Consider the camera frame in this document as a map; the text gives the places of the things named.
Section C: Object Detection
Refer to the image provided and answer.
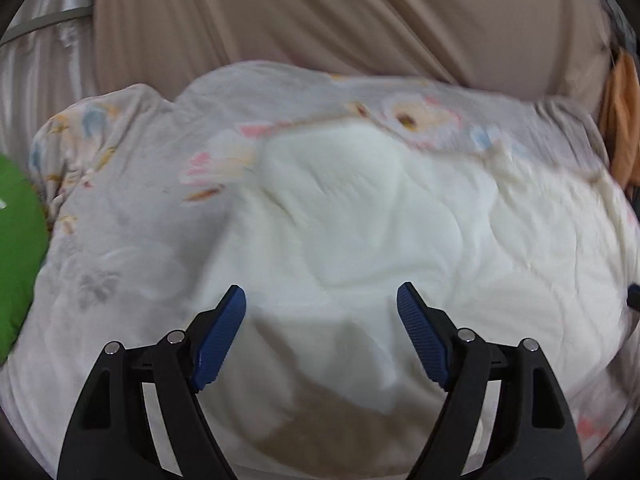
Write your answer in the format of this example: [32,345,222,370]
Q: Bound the white curtain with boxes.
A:
[0,0,101,161]

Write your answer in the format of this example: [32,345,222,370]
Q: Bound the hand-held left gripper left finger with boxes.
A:
[56,284,248,480]

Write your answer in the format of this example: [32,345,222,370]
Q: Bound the orange hanging garment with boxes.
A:
[597,51,640,192]

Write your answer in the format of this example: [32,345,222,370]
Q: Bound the beige backdrop cloth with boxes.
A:
[92,0,622,107]

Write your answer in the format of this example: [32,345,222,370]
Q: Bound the white quilted jacket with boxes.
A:
[197,122,640,461]

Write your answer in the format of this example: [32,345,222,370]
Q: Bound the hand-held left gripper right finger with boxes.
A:
[396,282,586,480]

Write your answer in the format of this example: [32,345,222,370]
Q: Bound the grey printed fleece blanket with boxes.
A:
[0,60,640,480]

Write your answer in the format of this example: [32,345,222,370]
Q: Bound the green cushion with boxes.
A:
[0,154,50,364]

